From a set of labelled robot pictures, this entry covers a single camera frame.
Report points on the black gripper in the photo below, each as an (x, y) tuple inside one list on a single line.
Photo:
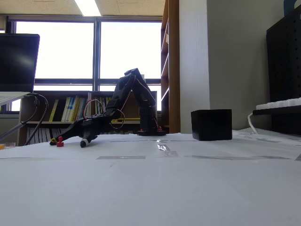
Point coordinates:
[(85, 128)]

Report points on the small red block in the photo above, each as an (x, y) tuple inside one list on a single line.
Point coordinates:
[(60, 143)]

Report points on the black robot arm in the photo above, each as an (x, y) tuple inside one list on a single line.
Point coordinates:
[(143, 99)]

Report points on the black square bin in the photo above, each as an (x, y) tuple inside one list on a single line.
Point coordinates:
[(211, 124)]

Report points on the yellow spine book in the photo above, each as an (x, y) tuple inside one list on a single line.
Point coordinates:
[(53, 110)]

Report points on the small orange object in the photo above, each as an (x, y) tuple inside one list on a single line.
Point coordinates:
[(2, 146)]

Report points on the white paper table cover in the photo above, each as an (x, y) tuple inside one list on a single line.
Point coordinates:
[(141, 188)]

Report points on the laptop with dark screen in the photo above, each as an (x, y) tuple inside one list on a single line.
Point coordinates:
[(16, 63)]

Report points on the tall wooden bookshelf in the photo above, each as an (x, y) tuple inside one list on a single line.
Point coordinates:
[(174, 70)]

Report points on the ceiling light panel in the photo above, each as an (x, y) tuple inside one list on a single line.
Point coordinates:
[(88, 7)]

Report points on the white power strip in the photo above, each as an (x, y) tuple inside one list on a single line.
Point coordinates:
[(282, 103)]

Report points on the dark pegboard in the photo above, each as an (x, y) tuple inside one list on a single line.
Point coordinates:
[(284, 58)]

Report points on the dark blue container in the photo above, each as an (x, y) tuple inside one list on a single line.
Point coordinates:
[(289, 7)]

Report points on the dark window frame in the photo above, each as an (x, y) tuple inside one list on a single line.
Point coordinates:
[(97, 58)]

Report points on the black rail under power strip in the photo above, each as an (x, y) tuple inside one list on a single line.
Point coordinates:
[(277, 112)]

